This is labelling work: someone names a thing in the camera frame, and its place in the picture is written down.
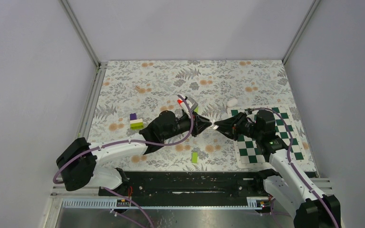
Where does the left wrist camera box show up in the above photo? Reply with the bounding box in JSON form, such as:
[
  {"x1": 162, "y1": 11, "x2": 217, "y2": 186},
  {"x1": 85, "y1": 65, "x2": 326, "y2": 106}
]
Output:
[{"x1": 185, "y1": 97, "x2": 198, "y2": 112}]

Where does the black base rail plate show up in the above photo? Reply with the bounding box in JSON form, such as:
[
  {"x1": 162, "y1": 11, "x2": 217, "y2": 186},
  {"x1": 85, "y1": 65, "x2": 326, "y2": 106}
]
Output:
[{"x1": 114, "y1": 171, "x2": 269, "y2": 207}]

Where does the white oval earbud charging case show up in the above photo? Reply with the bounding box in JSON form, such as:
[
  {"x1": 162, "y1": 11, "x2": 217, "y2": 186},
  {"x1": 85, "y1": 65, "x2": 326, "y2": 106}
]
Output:
[{"x1": 226, "y1": 98, "x2": 238, "y2": 108}]

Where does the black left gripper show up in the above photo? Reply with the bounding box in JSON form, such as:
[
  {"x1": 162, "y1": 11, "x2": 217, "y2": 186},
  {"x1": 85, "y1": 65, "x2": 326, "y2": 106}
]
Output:
[{"x1": 163, "y1": 112, "x2": 212, "y2": 141}]

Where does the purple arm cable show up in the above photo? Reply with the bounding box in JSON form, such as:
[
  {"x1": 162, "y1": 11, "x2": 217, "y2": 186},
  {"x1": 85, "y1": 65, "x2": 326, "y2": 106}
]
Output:
[
  {"x1": 52, "y1": 94, "x2": 196, "y2": 228},
  {"x1": 249, "y1": 107, "x2": 341, "y2": 228}
]

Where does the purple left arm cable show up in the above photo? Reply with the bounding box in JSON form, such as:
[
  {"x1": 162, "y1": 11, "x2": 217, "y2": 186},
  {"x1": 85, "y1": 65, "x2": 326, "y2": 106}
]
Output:
[{"x1": 52, "y1": 94, "x2": 196, "y2": 228}]

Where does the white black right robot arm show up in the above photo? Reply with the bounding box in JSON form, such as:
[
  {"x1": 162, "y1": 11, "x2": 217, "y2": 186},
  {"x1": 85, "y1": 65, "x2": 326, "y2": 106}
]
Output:
[{"x1": 214, "y1": 108, "x2": 341, "y2": 228}]

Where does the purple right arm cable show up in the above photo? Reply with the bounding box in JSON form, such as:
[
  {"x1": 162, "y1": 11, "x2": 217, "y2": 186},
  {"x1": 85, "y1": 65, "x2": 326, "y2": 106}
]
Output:
[{"x1": 249, "y1": 107, "x2": 341, "y2": 228}]

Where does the floral patterned table mat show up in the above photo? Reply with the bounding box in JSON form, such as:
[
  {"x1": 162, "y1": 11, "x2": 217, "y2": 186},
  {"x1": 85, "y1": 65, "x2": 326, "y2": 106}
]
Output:
[{"x1": 88, "y1": 59, "x2": 317, "y2": 173}]

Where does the green toy brick lower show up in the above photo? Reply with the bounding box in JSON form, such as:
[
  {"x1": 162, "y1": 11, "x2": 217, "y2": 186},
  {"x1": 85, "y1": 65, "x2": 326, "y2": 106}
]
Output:
[{"x1": 191, "y1": 152, "x2": 198, "y2": 164}]

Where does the green white checkerboard mat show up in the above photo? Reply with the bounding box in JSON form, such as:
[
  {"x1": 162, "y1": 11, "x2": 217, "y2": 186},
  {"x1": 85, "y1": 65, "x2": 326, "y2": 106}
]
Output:
[{"x1": 233, "y1": 105, "x2": 309, "y2": 170}]

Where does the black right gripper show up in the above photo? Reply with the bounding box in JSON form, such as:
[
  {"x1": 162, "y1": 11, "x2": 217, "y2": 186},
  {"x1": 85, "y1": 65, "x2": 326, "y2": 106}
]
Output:
[{"x1": 214, "y1": 112, "x2": 262, "y2": 141}]

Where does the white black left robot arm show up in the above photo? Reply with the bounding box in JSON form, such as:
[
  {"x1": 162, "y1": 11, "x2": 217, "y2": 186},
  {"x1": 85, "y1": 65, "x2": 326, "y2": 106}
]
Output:
[{"x1": 53, "y1": 111, "x2": 213, "y2": 195}]

